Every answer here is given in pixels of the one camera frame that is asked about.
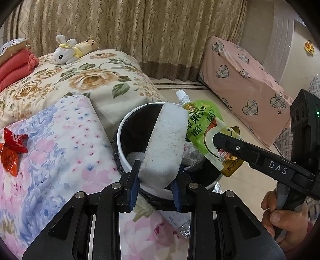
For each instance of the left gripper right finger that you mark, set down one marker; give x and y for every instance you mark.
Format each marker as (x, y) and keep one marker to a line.
(221, 225)

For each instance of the pink heart cloth cover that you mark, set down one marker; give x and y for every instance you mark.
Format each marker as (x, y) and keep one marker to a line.
(246, 88)

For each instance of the white trash bin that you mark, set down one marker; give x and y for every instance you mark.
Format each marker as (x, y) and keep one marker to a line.
(133, 135)

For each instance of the white rabbit plush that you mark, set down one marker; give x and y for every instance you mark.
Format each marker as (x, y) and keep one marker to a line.
(67, 51)

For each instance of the blue patterned pillow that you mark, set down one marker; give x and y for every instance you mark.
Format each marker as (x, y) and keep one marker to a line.
(12, 47)

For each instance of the beige patterned curtain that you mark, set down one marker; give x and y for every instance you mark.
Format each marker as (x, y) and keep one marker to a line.
(167, 38)

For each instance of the red snack wrapper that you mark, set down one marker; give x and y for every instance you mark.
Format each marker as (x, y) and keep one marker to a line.
(14, 144)

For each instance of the cream floral quilt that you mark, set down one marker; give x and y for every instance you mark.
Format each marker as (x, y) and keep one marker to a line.
(111, 79)

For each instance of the white foam net sleeve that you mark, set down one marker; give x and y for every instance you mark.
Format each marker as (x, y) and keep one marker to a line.
(133, 156)

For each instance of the white foam block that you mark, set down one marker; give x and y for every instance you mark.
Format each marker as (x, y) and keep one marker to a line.
(164, 151)

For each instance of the red folded blanket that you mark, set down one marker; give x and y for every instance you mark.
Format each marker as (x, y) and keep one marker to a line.
(17, 67)

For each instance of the green juice pouch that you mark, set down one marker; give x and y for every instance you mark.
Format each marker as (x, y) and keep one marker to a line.
(204, 122)

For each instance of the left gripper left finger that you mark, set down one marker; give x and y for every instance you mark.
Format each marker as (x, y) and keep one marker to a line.
(88, 223)

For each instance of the brown bear plush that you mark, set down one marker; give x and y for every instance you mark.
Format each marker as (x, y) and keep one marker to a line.
(87, 46)

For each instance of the right hand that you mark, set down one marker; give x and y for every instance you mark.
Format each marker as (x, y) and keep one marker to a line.
(296, 224)

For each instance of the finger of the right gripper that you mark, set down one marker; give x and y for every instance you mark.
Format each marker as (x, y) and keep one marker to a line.
(240, 149)

